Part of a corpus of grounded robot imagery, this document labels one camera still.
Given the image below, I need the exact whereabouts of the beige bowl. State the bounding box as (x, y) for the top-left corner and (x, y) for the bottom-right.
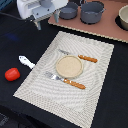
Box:
(119, 5), (128, 30)

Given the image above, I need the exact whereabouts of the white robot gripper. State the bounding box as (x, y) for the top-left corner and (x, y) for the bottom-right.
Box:
(17, 0), (68, 30)

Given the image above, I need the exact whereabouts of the fork with wooden handle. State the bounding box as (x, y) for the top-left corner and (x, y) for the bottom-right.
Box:
(45, 72), (86, 89)

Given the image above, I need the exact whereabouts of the grey frying pan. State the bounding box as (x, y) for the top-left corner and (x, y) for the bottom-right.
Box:
(59, 2), (78, 20)

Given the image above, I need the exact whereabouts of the knife with wooden handle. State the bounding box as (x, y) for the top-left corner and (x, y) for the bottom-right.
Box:
(58, 49), (98, 63)

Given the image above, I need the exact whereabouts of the red toy sausage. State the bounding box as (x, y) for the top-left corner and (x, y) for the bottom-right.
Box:
(5, 68), (20, 81)

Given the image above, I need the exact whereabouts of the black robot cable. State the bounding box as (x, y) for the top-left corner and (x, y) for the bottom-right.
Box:
(0, 11), (34, 22)

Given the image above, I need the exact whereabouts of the beige woven placemat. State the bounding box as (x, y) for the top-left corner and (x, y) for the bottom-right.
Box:
(14, 31), (114, 128)

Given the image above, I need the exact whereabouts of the dark grey cooking pot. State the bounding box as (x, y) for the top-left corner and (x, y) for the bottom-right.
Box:
(80, 0), (105, 24)

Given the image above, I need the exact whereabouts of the round beige wooden plate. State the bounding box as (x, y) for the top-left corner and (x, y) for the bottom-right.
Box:
(56, 55), (83, 78)

